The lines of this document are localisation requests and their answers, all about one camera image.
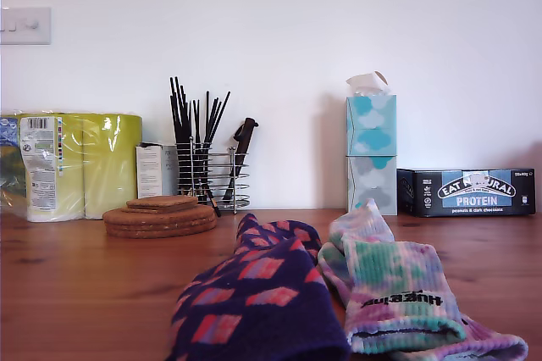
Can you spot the tie-dye crew sock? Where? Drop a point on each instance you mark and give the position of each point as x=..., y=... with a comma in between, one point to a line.
x=487, y=340
x=394, y=268

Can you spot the black thin stick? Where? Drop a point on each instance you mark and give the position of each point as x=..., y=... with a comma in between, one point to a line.
x=197, y=123
x=175, y=110
x=179, y=110
x=221, y=114
x=184, y=114
x=207, y=114

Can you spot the black marker pen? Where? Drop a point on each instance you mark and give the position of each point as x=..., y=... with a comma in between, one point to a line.
x=214, y=203

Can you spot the grey cloud tissue box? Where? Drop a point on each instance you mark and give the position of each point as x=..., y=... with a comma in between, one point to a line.
x=372, y=179

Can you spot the blue cloud tissue box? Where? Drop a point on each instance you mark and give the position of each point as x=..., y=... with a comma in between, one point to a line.
x=372, y=126

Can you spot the square cork coaster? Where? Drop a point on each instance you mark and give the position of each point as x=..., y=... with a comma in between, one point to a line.
x=161, y=200
x=139, y=207

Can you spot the white tissue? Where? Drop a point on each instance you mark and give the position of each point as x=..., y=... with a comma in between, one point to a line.
x=366, y=82

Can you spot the small white printed carton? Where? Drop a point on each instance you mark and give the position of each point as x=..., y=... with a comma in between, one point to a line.
x=148, y=170

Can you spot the yellow paper towel pack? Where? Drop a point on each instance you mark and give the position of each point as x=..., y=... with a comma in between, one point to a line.
x=97, y=166

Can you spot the black protein bar box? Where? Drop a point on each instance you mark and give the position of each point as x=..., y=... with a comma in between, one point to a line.
x=466, y=194

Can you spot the white light switch plate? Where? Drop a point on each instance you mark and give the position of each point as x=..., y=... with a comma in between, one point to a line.
x=25, y=26

